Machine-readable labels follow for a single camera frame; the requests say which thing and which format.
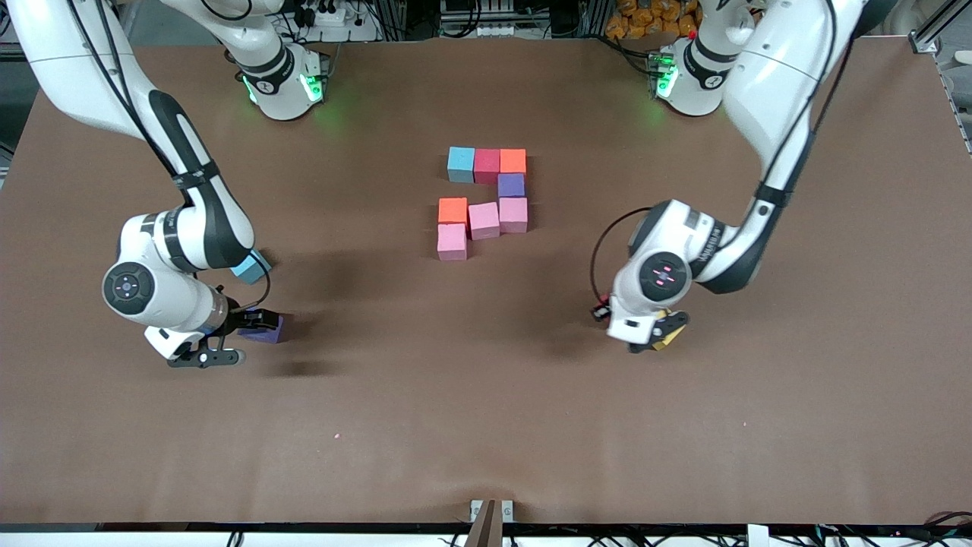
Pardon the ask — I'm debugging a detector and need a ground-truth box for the orange snack bag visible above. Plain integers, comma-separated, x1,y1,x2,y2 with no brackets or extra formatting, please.
605,0,703,40

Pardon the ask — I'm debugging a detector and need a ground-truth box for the light blue foam cube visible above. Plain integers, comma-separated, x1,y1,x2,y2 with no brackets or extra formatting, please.
447,147,476,185
230,249,273,286

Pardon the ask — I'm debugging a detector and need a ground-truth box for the black cable bundle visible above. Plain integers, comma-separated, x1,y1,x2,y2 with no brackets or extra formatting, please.
775,511,972,547

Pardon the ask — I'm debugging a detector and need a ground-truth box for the large table cover sheet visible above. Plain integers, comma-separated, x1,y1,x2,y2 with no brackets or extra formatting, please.
0,38,972,526

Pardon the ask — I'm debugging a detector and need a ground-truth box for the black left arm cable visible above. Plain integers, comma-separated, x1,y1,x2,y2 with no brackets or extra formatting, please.
590,0,859,305

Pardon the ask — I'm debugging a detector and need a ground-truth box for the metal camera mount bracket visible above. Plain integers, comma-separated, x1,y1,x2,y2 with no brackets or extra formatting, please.
465,498,515,547

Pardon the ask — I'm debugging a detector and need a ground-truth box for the red foam cube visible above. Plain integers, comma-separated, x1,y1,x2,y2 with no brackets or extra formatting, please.
474,149,502,187

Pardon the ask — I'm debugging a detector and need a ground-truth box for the yellow foam cube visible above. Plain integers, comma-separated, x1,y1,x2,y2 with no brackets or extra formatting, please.
652,308,690,351

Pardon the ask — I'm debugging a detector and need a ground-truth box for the light pink foam cube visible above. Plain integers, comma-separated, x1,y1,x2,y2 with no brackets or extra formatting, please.
498,198,529,234
437,223,469,262
468,202,501,241

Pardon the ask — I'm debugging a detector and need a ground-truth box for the aluminium table side rail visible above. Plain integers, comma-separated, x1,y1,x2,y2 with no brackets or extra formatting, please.
938,53,972,160

